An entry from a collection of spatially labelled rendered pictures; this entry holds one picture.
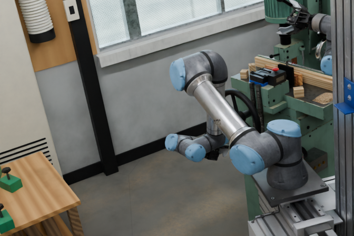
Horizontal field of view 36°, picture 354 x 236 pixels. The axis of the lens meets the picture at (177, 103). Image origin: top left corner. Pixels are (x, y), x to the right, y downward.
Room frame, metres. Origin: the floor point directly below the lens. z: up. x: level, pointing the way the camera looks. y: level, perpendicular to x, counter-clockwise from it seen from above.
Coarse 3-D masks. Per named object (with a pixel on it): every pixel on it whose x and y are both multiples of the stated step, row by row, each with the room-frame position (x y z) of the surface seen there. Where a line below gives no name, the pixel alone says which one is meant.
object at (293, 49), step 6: (294, 42) 2.43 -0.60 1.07; (300, 42) 2.43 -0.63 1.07; (276, 48) 2.41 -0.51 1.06; (282, 48) 2.38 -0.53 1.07; (288, 48) 2.39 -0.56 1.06; (294, 48) 2.41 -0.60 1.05; (282, 54) 2.38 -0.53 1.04; (288, 54) 2.39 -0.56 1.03; (294, 54) 2.41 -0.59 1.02; (300, 54) 2.43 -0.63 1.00; (282, 60) 2.38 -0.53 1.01; (288, 60) 2.39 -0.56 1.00
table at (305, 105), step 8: (232, 80) 2.53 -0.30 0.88; (240, 80) 2.48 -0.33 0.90; (248, 80) 2.46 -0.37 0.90; (240, 88) 2.48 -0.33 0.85; (304, 88) 2.26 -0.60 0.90; (312, 88) 2.25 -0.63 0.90; (320, 88) 2.23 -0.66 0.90; (288, 96) 2.21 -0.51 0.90; (304, 96) 2.18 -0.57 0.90; (312, 96) 2.16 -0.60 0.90; (256, 104) 2.25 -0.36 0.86; (280, 104) 2.20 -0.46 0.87; (288, 104) 2.21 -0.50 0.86; (296, 104) 2.17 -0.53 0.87; (304, 104) 2.13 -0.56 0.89; (312, 104) 2.09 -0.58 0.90; (320, 104) 2.07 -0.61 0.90; (328, 104) 2.06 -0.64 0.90; (272, 112) 2.17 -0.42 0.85; (304, 112) 2.13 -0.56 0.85; (312, 112) 2.09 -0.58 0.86; (320, 112) 2.05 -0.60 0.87; (328, 112) 2.05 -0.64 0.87
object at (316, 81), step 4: (272, 64) 2.52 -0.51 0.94; (300, 72) 2.36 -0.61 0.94; (304, 76) 2.32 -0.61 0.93; (308, 76) 2.30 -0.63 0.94; (312, 76) 2.29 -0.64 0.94; (316, 76) 2.29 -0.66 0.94; (304, 80) 2.32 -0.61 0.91; (308, 80) 2.30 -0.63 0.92; (312, 80) 2.28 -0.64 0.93; (316, 80) 2.26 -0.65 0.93; (320, 80) 2.24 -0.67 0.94; (324, 80) 2.23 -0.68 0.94; (328, 80) 2.22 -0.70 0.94; (312, 84) 2.28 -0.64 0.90; (316, 84) 2.27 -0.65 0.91; (320, 84) 2.24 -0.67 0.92; (324, 84) 2.22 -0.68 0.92; (328, 84) 2.21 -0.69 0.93; (324, 88) 2.22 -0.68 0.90; (328, 88) 2.21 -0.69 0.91
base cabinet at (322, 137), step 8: (248, 120) 2.45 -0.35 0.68; (320, 128) 2.23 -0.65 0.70; (328, 128) 2.26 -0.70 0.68; (304, 136) 2.17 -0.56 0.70; (312, 136) 2.20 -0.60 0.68; (320, 136) 2.23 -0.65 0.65; (328, 136) 2.26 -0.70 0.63; (304, 144) 2.17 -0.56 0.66; (312, 144) 2.20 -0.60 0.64; (320, 144) 2.23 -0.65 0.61; (328, 144) 2.26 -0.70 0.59; (328, 152) 2.25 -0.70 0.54; (328, 160) 2.25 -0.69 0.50; (328, 168) 2.25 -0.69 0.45; (248, 176) 2.49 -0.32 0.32; (320, 176) 2.22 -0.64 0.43; (328, 176) 2.25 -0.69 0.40; (248, 184) 2.50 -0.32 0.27; (248, 192) 2.51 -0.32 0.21; (256, 192) 2.44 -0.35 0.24; (248, 200) 2.51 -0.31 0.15; (256, 200) 2.45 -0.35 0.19; (248, 208) 2.52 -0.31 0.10; (256, 208) 2.46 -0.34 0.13
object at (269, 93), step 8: (288, 80) 2.25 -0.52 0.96; (248, 88) 2.29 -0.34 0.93; (264, 88) 2.20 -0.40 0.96; (272, 88) 2.20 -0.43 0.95; (280, 88) 2.22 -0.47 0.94; (288, 88) 2.25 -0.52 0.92; (248, 96) 2.30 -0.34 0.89; (256, 96) 2.25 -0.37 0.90; (264, 96) 2.20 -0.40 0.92; (272, 96) 2.19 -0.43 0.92; (280, 96) 2.22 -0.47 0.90; (264, 104) 2.20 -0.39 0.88; (272, 104) 2.19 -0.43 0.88
